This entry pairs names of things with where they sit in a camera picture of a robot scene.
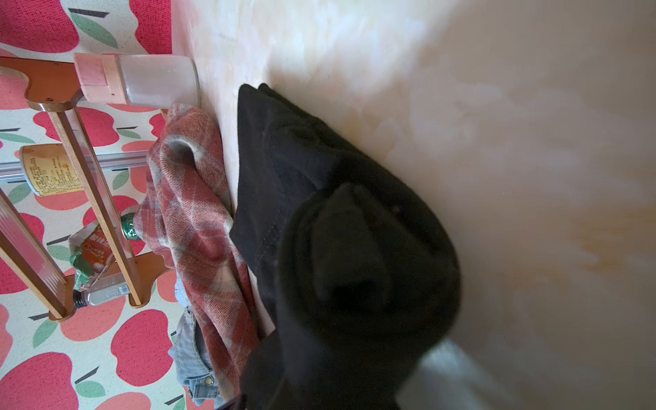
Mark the black skirt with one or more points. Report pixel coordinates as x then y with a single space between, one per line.
357 274

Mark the red plaid skirt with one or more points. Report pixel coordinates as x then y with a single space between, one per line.
186 219

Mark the light denim skirt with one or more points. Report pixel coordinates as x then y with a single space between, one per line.
190 355

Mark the pink-cap clear bottle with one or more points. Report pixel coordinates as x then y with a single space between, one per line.
153 81

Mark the black-cap spice jar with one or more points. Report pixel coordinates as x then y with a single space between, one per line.
106 288

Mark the green snack packet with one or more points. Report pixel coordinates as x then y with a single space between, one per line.
90 255

